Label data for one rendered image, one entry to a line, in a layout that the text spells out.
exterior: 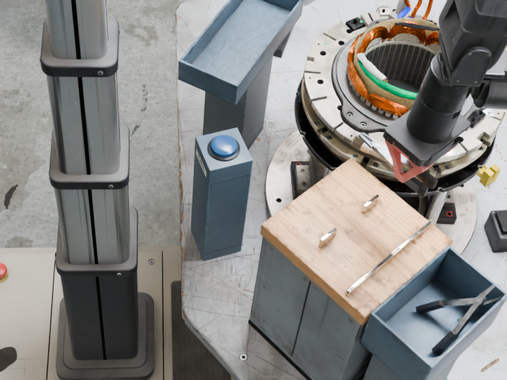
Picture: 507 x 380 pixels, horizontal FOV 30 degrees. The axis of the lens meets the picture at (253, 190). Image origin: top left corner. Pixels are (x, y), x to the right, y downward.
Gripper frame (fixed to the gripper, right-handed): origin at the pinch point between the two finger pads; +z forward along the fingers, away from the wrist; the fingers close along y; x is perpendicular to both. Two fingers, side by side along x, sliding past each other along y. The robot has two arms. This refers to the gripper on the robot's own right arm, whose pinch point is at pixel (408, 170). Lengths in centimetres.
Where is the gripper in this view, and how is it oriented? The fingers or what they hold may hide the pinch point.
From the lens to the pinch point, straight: 127.9
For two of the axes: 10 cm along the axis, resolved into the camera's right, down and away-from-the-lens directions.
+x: -6.9, -6.4, 3.4
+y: 7.1, -5.0, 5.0
